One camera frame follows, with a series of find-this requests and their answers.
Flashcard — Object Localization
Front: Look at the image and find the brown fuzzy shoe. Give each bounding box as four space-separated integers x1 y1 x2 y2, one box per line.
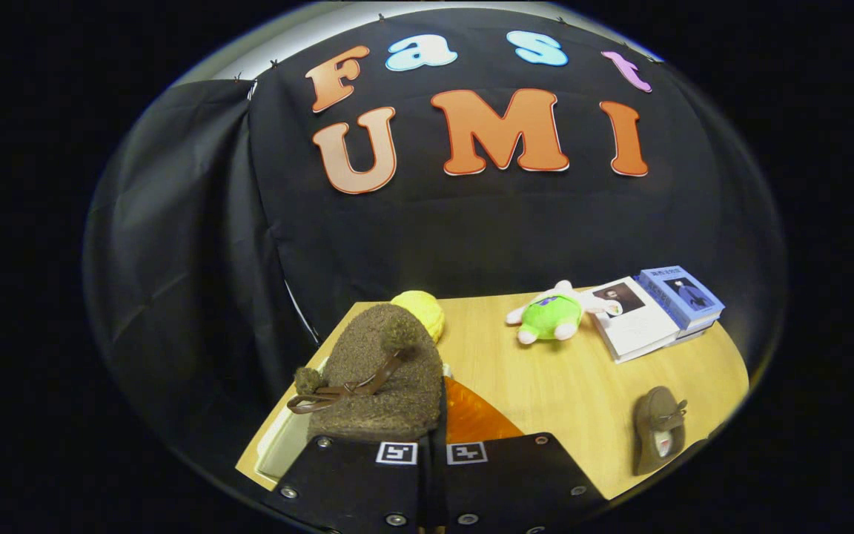
633 386 689 477
286 302 446 442

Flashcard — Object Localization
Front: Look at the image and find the green and pink plush toy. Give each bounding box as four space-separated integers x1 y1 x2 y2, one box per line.
506 280 624 345

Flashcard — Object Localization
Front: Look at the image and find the black backdrop cloth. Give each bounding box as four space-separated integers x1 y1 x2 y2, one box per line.
85 7 787 490

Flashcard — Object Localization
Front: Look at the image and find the white portrait cover book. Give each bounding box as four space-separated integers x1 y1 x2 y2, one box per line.
583 277 681 364

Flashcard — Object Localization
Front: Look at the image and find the yellow plush toy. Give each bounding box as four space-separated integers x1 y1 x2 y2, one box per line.
390 290 446 343

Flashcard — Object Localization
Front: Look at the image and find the blue spine book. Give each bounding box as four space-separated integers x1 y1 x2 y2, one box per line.
670 315 721 340

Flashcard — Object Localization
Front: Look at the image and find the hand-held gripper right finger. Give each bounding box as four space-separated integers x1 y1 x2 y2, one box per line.
433 375 609 534

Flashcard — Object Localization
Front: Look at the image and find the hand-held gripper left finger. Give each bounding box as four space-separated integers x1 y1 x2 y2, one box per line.
262 435 434 534

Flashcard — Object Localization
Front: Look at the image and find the grey fabric storage box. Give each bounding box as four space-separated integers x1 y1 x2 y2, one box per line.
253 356 324 483

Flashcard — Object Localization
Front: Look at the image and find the blue cover book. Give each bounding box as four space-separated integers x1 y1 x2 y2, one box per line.
635 266 725 331

